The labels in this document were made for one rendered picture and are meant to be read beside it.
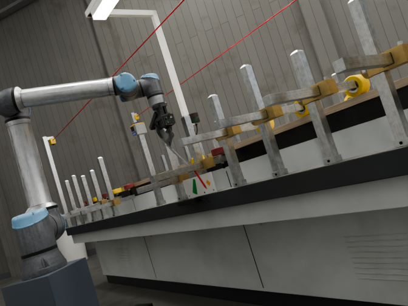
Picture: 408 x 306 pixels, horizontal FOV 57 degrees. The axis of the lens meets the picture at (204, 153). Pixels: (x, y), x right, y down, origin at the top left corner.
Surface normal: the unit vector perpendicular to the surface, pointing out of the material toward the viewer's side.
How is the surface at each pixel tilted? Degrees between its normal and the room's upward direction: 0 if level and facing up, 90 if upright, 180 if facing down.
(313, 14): 90
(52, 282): 90
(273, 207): 90
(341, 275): 90
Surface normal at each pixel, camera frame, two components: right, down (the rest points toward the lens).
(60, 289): 0.90, -0.30
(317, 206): -0.77, 0.21
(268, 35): -0.30, 0.04
